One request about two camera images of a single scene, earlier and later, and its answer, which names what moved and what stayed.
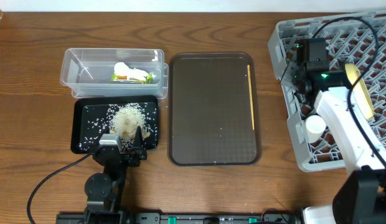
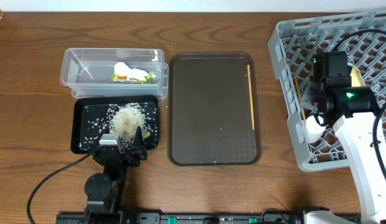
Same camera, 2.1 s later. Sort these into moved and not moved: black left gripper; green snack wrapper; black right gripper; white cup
Moved: black right gripper
Not moved: white cup; green snack wrapper; black left gripper
